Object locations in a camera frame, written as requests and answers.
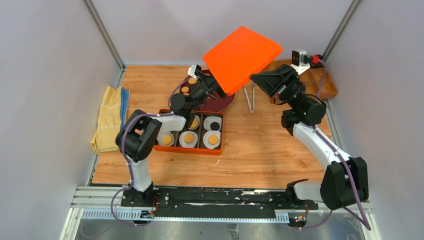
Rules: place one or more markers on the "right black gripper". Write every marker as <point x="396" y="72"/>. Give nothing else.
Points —
<point x="277" y="82"/>

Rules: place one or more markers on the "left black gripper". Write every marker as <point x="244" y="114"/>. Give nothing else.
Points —
<point x="208" y="86"/>

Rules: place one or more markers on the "dark red round plate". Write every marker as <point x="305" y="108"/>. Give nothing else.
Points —
<point x="210" y="105"/>

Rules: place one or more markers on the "yellow round cookie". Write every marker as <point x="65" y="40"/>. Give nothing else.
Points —
<point x="213" y="140"/>
<point x="167" y="140"/>
<point x="194" y="124"/>
<point x="189" y="137"/>

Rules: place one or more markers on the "black sandwich cookie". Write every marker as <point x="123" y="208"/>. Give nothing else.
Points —
<point x="215" y="126"/>

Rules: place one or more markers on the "metal tongs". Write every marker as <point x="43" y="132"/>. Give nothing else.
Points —
<point x="250" y="98"/>

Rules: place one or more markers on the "orange compartment box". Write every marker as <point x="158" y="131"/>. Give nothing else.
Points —
<point x="200" y="131"/>

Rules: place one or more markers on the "orange box lid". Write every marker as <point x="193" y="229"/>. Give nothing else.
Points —
<point x="242" y="53"/>

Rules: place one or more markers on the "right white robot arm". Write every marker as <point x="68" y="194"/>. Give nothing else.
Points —
<point x="345" y="180"/>

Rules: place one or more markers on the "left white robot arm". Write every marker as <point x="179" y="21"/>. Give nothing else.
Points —
<point x="139" y="135"/>

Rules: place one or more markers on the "wooden compartment organizer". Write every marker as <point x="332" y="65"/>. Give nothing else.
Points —
<point x="311" y="79"/>

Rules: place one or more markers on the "white paper cup top middle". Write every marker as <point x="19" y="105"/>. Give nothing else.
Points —
<point x="196" y="117"/>

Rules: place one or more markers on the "white paper cup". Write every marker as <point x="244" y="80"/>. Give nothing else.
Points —
<point x="205" y="139"/>
<point x="188" y="145"/>
<point x="196" y="117"/>
<point x="160" y="135"/>
<point x="208" y="120"/>

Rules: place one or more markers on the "white paper cup top right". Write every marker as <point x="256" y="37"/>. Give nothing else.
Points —
<point x="208" y="120"/>

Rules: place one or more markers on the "black paper cup corner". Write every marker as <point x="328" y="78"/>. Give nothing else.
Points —
<point x="318" y="61"/>

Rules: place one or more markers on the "white paper cup bottom right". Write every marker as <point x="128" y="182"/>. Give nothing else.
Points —
<point x="205" y="139"/>

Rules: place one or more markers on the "white paper cup bottom middle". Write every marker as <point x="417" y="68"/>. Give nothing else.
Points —
<point x="188" y="145"/>

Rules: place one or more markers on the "white paper cup bottom left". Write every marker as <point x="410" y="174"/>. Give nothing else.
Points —
<point x="160" y="135"/>

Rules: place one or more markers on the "blue cloth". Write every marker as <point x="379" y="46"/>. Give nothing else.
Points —
<point x="124" y="105"/>

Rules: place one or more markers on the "yellow cloth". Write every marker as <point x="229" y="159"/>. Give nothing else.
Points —
<point x="108" y="122"/>

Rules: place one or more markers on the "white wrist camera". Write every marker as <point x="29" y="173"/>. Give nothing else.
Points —
<point x="300" y="61"/>

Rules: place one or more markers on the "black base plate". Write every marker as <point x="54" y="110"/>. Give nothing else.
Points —
<point x="216" y="203"/>

